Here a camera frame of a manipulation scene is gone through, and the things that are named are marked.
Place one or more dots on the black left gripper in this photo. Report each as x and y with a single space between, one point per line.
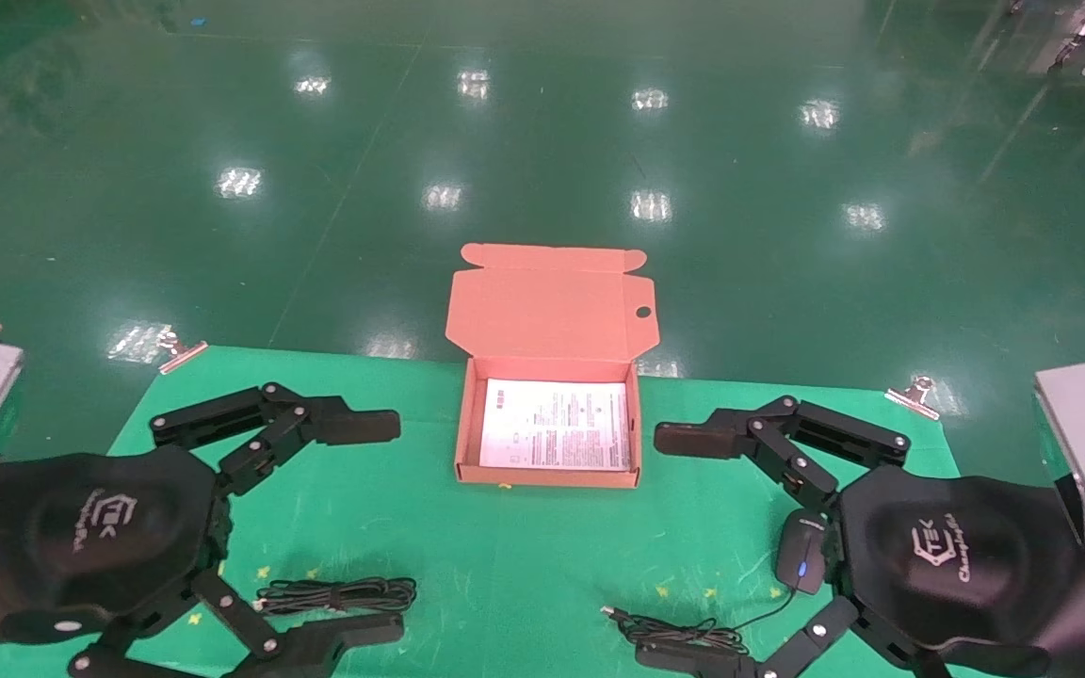
81 537

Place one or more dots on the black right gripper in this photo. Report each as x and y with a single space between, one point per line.
957 556

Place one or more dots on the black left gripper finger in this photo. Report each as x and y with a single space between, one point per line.
335 426

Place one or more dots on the white printed paper sheet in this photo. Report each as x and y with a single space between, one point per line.
557 424

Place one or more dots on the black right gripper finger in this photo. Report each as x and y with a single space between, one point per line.
703 440
693 664

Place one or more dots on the silver binder clip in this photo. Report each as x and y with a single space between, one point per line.
914 395
180 351

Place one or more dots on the orange cardboard box with lid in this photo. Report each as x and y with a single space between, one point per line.
552 315

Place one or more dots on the green table mat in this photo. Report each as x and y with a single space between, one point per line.
524 556

